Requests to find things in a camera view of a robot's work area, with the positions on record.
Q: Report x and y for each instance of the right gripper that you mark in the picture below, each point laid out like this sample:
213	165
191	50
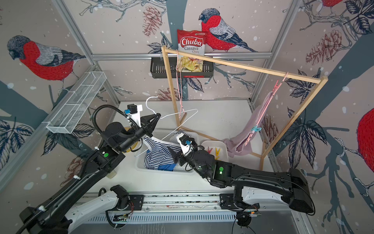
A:
176	158

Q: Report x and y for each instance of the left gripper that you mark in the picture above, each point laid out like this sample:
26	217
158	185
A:
149	126

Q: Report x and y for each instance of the blue tank top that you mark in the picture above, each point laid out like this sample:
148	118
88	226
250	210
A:
167	167

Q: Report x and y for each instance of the striped tank top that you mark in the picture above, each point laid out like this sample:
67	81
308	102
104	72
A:
158	151

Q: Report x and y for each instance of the pink tank top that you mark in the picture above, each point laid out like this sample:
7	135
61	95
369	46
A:
235	145

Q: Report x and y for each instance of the teal clothespin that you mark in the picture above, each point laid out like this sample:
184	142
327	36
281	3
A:
256	129

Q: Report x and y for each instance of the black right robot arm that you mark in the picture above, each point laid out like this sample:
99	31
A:
292	186

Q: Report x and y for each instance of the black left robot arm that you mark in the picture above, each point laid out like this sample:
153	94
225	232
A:
59	213

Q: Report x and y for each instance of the white perforated plastic basket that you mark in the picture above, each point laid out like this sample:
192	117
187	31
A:
160	134

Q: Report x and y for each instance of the yellow bowl with buns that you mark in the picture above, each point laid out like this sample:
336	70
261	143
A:
134	142

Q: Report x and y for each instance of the white plastic tray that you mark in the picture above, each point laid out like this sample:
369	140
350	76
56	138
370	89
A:
219	144

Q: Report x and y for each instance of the clear bottle black cap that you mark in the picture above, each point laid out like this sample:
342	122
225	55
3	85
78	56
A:
111	175

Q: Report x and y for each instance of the cassava chips bag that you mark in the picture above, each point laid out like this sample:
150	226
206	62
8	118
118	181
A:
192	42

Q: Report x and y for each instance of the wooden clothes rack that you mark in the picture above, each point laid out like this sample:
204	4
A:
319	84

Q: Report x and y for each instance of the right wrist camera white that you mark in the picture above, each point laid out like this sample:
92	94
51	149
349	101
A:
186	144

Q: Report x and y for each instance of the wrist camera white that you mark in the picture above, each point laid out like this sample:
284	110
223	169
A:
133	112
186	144

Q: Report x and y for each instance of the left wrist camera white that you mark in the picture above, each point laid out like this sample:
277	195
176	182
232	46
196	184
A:
133	112

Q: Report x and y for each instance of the black wall basket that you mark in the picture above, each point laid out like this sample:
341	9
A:
158	70

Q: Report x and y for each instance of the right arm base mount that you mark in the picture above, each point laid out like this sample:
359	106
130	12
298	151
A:
230	201

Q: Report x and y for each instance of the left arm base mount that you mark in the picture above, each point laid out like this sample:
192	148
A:
129	203

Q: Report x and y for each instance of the white wire mesh shelf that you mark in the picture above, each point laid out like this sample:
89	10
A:
73	109

